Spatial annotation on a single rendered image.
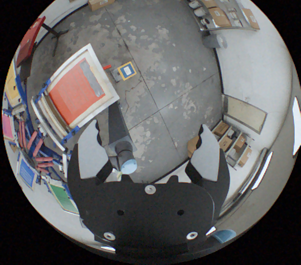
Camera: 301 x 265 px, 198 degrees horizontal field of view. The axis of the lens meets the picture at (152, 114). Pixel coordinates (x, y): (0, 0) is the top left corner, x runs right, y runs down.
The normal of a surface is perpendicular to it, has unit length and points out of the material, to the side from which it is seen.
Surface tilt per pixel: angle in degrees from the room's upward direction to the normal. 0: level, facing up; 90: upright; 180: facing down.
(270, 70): 90
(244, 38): 90
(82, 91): 0
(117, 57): 0
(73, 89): 0
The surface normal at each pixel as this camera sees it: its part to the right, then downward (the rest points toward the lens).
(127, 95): 0.40, 0.36
